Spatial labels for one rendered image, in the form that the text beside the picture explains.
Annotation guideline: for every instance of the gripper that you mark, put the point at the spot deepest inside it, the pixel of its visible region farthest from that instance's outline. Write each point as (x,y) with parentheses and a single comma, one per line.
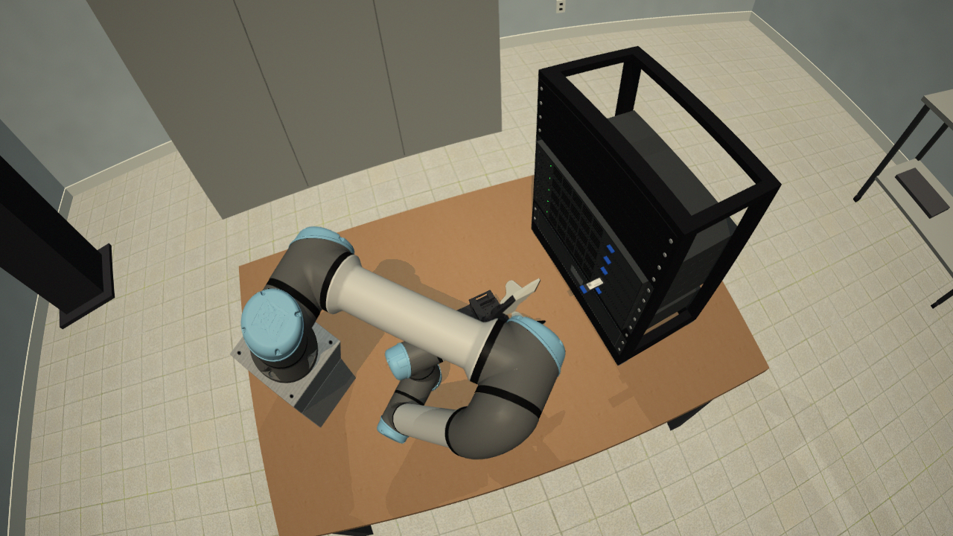
(488,308)

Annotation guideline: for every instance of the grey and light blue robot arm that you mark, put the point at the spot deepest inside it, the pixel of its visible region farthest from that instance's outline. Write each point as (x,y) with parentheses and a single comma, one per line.
(515,363)

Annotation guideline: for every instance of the black server rack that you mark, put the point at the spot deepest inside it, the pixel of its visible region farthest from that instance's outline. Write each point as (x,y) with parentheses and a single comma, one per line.
(601,196)

